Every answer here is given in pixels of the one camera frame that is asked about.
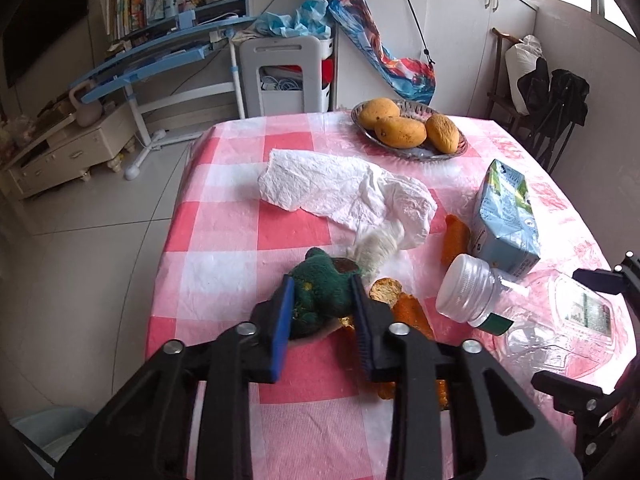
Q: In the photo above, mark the black jacket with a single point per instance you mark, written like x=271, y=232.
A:
x=560, y=92

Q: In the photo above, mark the black flat television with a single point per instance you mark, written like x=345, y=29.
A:
x=40, y=15

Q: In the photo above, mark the white plastic stool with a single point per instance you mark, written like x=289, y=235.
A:
x=280, y=50

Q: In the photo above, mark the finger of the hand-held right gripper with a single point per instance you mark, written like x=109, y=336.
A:
x=600, y=280
x=575, y=392

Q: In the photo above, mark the green knitted cloth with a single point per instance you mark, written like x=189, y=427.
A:
x=322, y=290

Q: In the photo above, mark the pale blue milk carton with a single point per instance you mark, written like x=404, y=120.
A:
x=505, y=225

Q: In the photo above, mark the pink kettlebell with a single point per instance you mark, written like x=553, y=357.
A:
x=87, y=110

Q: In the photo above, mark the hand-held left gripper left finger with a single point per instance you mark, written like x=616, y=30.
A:
x=282, y=330

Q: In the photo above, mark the wrinkled yellow mango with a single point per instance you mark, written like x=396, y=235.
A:
x=442, y=132

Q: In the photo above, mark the row of books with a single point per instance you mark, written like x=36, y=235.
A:
x=125, y=15

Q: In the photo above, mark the clear plastic bottle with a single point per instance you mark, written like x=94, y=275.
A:
x=500, y=305

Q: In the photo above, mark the blue plastic bag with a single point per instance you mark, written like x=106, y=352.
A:
x=295, y=20

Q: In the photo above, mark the white crumpled paper towel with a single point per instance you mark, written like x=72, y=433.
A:
x=325, y=185

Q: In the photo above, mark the white cabinet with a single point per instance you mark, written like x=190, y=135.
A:
x=460, y=50

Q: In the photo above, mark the cream television cabinet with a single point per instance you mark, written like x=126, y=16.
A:
x=65, y=155

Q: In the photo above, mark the blue study desk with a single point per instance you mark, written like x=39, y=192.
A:
x=150, y=55

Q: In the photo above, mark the grey glass fruit bowl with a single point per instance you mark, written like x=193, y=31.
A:
x=415, y=152

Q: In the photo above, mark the colourful printed bag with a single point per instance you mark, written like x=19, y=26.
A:
x=395, y=72

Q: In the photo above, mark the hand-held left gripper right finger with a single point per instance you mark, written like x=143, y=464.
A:
x=365, y=330

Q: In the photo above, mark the pink white checked tablecloth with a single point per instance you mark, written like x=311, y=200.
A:
x=225, y=240

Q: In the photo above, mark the black folding frame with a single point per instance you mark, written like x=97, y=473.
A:
x=547, y=145

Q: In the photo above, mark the cream yarn bundle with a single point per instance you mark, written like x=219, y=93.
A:
x=377, y=247

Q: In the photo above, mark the clear bags of clutter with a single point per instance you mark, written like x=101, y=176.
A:
x=17, y=130

